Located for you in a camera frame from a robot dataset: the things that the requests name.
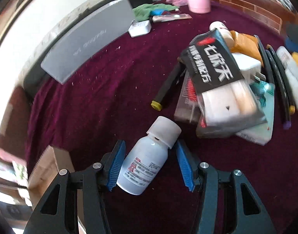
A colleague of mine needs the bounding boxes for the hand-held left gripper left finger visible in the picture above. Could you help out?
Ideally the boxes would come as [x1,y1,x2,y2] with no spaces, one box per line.
[24,139,126,234]

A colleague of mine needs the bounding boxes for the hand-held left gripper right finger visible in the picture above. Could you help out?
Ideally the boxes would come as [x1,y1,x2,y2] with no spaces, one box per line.
[175,139,277,234]

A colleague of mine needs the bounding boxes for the white bottle red label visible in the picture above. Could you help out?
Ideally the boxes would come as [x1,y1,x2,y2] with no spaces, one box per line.
[116,116,182,196]

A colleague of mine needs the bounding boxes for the white tissue packet red mark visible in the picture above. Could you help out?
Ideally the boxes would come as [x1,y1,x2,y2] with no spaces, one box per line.
[196,116,237,139]

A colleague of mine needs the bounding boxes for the cardboard box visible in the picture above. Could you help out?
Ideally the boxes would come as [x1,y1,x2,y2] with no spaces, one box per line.
[27,145,76,198]

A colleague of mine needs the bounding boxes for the clear packet red contents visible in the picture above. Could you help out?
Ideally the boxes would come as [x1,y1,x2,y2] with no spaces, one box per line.
[174,69,204,125]

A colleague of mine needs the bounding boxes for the black marker yellow cap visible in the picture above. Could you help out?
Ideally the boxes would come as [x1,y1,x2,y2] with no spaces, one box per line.
[150,62,186,110]
[266,45,297,114]

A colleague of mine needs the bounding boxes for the teal tissue packet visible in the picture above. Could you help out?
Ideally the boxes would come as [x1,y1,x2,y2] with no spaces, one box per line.
[235,80,276,146]

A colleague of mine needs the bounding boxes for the black tissue packet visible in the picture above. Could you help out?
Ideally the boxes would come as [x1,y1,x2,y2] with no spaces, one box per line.
[179,28,267,138]

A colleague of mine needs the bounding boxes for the white plug adapter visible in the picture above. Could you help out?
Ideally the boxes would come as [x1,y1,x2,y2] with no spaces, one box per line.
[230,52,266,83]

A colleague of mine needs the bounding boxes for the black marker purple cap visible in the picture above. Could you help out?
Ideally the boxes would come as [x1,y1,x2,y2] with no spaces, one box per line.
[264,50,292,130]

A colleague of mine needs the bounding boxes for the yellow packet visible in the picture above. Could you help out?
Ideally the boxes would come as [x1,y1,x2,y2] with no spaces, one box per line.
[228,30,264,66]

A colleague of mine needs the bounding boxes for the maroon tablecloth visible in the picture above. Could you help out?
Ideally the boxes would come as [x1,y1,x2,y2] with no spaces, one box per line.
[26,0,298,234]

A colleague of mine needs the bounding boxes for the grey box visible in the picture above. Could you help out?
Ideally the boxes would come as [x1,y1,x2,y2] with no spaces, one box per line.
[41,0,135,85]

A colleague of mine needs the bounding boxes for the white charger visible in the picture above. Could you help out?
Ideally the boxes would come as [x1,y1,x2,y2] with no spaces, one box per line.
[128,19,152,38]

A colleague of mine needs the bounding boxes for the green cloth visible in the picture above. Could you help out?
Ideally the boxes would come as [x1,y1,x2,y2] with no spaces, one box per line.
[132,4,180,22]

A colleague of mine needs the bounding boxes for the blue object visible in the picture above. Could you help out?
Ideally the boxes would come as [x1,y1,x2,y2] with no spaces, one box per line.
[284,37,298,51]

